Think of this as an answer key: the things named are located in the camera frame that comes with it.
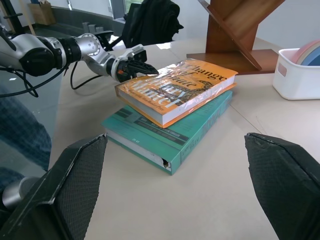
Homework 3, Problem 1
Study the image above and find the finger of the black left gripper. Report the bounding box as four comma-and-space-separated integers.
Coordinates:
127, 66, 160, 79
127, 56, 156, 71

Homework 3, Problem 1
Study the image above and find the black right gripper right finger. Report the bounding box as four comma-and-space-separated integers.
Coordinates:
244, 132, 320, 240

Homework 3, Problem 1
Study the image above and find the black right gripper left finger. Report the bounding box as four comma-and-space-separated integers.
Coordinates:
0, 133, 109, 240

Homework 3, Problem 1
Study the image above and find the orange paperback book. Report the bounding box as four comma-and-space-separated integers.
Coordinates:
114, 58, 239, 127

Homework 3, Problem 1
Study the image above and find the teal hardcover book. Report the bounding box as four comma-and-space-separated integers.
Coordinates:
101, 89, 234, 176

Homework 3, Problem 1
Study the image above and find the wooden bookshelf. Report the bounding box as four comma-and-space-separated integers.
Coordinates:
186, 0, 286, 76

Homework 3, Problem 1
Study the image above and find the black office chair with jacket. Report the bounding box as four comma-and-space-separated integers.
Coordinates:
94, 0, 185, 52

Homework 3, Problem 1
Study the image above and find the blue plaid trouser leg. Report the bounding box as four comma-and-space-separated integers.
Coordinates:
0, 82, 53, 173

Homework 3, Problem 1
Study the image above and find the brown paper bag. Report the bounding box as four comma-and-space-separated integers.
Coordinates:
26, 0, 56, 26

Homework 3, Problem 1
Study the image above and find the white plastic bin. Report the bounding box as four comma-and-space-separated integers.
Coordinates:
272, 47, 320, 101

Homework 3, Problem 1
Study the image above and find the black metal stand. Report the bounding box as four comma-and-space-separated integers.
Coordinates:
0, 0, 25, 35

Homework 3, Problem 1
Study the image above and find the blue plate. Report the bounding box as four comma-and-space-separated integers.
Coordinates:
301, 46, 320, 67

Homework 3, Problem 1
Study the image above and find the pink plate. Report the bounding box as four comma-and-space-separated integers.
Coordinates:
295, 38, 320, 66

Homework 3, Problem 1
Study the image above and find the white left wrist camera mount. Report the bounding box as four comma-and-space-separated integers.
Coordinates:
111, 44, 148, 83

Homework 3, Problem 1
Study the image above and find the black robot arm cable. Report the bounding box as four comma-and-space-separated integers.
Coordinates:
0, 65, 70, 98
69, 61, 101, 91

